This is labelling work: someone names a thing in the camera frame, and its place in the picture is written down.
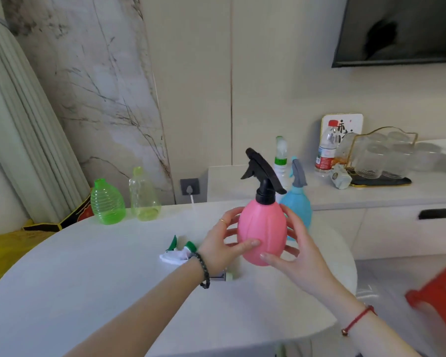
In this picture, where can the person's left hand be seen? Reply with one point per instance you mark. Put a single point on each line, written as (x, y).
(213, 252)

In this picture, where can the person's right hand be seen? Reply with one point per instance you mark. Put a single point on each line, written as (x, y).
(308, 263)

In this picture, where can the person's left thumb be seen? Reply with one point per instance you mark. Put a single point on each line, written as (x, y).
(245, 247)

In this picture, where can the person's right thumb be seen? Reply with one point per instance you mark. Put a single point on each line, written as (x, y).
(273, 258)

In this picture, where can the person's left middle finger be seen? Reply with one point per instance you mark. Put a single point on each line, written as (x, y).
(233, 231)

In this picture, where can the person's right middle finger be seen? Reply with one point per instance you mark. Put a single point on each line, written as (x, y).
(291, 231)

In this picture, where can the pink spray bottle black trigger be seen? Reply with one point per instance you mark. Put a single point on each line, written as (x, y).
(262, 226)

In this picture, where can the blue spray bottle grey trigger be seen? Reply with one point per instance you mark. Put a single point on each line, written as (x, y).
(300, 206)

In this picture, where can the white green spray trigger head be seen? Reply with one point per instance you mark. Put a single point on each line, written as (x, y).
(176, 253)

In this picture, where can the white spray bottle green band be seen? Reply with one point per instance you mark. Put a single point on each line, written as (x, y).
(281, 163)

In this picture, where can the small white crumpled packet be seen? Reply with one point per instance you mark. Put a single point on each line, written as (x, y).
(341, 177)

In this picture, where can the clear water bottle red label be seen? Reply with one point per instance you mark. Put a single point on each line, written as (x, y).
(326, 150)

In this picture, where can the pale yellow clear plastic bottle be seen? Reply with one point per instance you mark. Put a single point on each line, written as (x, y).
(144, 198)

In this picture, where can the white low cabinet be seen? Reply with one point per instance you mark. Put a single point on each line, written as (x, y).
(386, 226)

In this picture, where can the clear glass pitcher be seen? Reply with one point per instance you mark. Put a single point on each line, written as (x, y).
(345, 150)

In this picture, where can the black tray gold rim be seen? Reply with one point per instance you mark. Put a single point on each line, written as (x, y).
(379, 181)

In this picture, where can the clear glass cup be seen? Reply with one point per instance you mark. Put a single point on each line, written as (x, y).
(376, 139)
(397, 161)
(370, 162)
(398, 137)

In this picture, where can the white sign card gold edge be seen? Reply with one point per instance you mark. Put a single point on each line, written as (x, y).
(347, 124)

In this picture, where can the green ribbed plastic bottle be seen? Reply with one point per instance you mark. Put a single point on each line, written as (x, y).
(107, 204)

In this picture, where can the red black patterned cushion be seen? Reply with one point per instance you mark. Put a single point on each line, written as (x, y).
(76, 215)

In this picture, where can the red plastic stool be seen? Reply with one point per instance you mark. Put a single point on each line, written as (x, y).
(440, 297)

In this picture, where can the yellow cloth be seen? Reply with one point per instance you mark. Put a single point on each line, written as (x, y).
(7, 252)

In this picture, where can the pale pleated curtain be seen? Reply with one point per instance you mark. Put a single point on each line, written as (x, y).
(22, 137)

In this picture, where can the grey wall socket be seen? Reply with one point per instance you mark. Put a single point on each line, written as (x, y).
(189, 186)

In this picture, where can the black wall television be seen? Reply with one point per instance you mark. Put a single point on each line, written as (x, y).
(401, 29)

